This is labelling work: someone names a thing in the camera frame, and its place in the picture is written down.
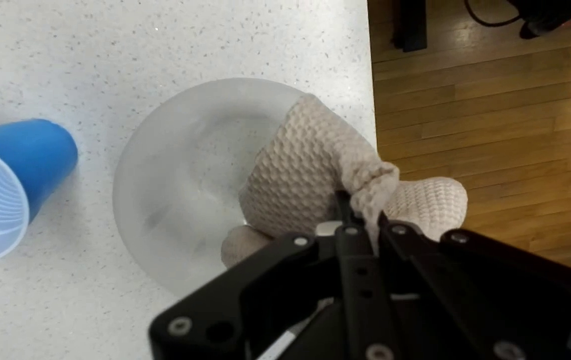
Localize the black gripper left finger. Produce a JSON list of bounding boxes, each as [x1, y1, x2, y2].
[[147, 193, 403, 360]]

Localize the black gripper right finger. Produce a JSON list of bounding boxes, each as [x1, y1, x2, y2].
[[377, 217, 571, 360]]

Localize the beige waffle towel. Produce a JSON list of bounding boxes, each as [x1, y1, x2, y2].
[[221, 95, 467, 269]]

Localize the translucent plastic bowl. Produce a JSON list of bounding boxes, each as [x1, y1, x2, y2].
[[113, 78, 301, 296]]

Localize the black object on floor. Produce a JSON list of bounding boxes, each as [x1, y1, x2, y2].
[[391, 0, 427, 52]]

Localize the blue plastic cup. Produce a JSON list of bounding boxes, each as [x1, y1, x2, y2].
[[0, 120, 77, 259]]

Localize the black cable on floor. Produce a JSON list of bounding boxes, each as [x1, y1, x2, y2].
[[463, 0, 571, 31]]

